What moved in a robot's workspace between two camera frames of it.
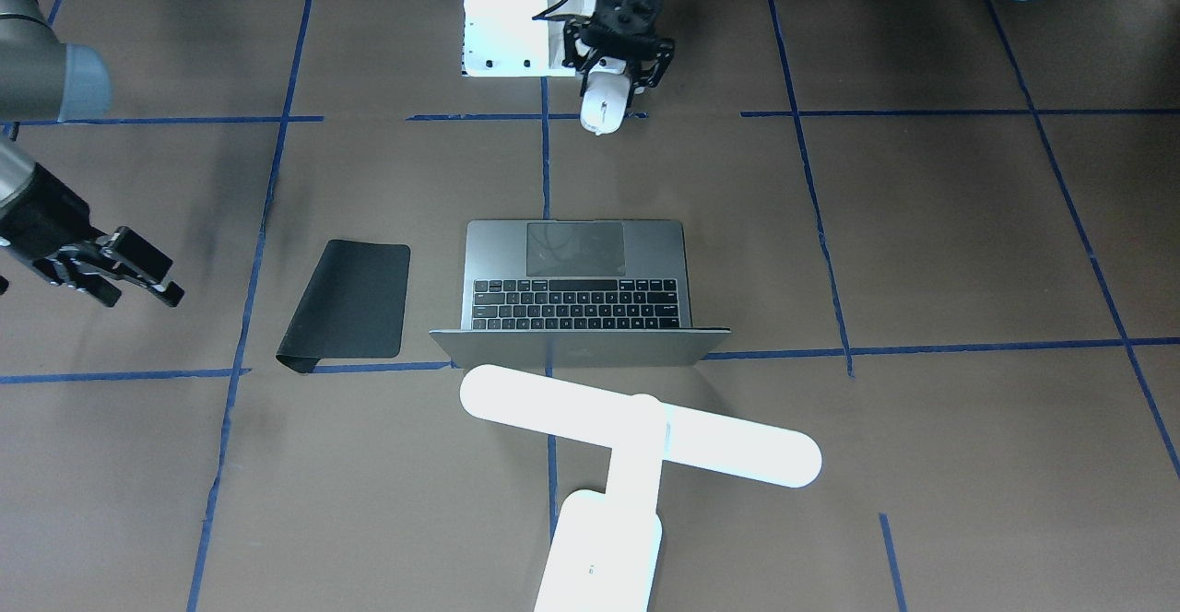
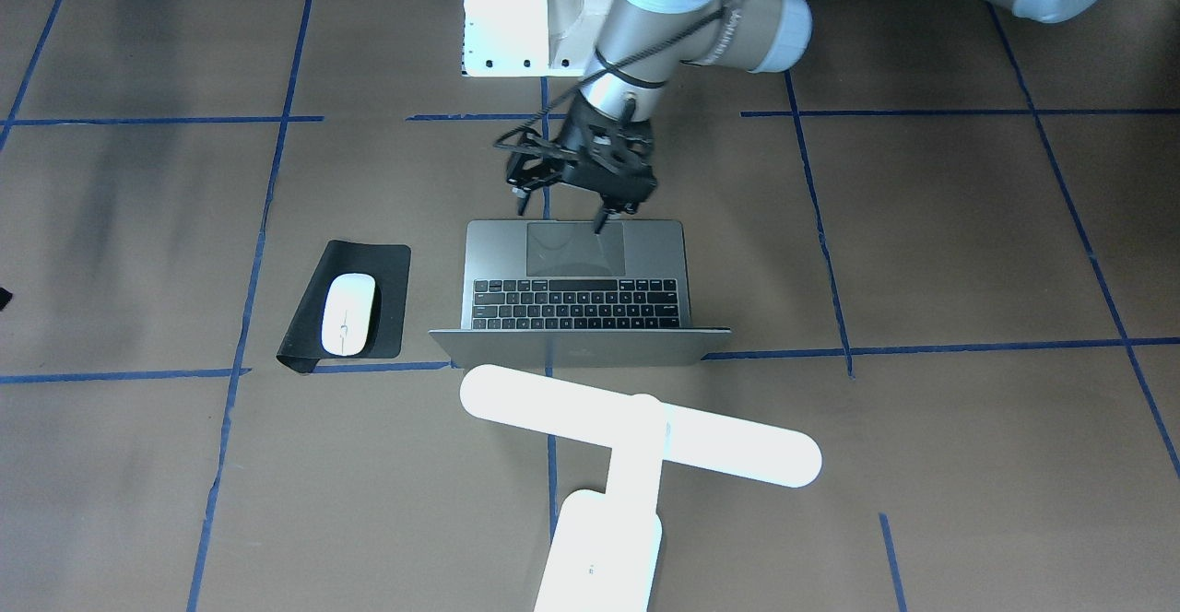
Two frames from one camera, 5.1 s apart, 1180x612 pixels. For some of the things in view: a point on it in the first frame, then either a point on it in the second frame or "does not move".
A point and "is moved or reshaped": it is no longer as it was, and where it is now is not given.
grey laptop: x=576 y=294 does not move
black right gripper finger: x=572 y=56 -> x=522 y=194
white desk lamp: x=604 y=545 does not move
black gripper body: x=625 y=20 -> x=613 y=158
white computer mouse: x=604 y=102 is moved or reshaped
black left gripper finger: x=663 y=56 -> x=600 y=220
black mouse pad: x=353 y=307 does not move
